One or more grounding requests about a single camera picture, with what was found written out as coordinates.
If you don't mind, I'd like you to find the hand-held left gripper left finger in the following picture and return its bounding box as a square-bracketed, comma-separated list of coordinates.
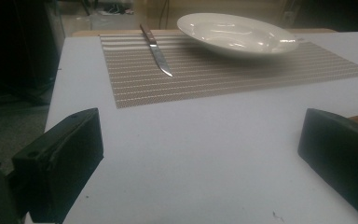
[11, 107, 104, 224]

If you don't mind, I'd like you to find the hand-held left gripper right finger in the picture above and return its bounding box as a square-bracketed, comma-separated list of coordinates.
[297, 107, 358, 224]

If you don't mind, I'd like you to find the striped woven placemat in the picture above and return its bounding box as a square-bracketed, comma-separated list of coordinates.
[99, 33, 358, 109]

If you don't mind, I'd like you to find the white ceramic plate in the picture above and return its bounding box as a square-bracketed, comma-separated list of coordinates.
[176, 12, 300, 59]

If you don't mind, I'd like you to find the wooden handled steak knife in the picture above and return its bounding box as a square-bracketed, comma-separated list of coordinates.
[139, 23, 173, 77]

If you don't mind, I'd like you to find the black cable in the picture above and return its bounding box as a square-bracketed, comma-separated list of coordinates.
[158, 0, 171, 30]

